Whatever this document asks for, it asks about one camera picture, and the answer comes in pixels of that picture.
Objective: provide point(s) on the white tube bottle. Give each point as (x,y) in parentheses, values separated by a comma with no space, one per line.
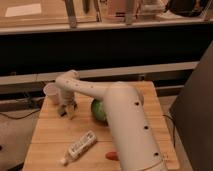
(78,148)

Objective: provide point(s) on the orange toy carrot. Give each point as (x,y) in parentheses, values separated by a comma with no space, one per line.
(111,156)

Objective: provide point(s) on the dark chair back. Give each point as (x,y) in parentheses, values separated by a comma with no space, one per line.
(193,114)

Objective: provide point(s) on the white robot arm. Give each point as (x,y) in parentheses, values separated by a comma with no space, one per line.
(132,134)

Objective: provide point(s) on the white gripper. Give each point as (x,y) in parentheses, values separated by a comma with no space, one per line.
(66,98)

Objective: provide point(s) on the green bowl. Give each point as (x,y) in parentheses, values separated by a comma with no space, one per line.
(98,111)

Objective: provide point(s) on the white paper cup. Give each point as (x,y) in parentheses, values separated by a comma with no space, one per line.
(52,92)

